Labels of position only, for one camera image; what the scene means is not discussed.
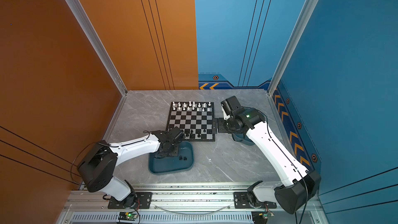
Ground teal tray with black pieces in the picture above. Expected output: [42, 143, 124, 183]
[148, 141, 194, 175]

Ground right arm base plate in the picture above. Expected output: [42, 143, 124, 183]
[233, 191, 277, 209]

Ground left aluminium corner post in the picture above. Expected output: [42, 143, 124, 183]
[65, 0, 127, 96]

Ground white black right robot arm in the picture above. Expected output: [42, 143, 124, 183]
[221, 96, 321, 214]

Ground teal tray with white pieces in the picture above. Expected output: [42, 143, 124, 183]
[233, 108, 267, 146]

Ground green circuit board left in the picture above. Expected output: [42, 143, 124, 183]
[118, 212, 140, 224]

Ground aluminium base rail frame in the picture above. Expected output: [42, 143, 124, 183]
[57, 183, 329, 224]

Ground right aluminium corner post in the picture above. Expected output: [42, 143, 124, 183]
[267, 0, 319, 96]

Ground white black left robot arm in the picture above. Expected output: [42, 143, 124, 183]
[77, 127, 185, 208]

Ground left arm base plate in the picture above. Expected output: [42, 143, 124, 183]
[108, 191, 153, 209]

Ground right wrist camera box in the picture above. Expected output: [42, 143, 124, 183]
[221, 103, 230, 120]

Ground aluminium corner post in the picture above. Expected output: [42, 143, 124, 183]
[65, 0, 127, 96]
[267, 0, 319, 96]

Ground black white chessboard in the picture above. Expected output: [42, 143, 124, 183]
[166, 101, 217, 142]

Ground circuit board right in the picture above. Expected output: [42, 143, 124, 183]
[251, 211, 275, 224]

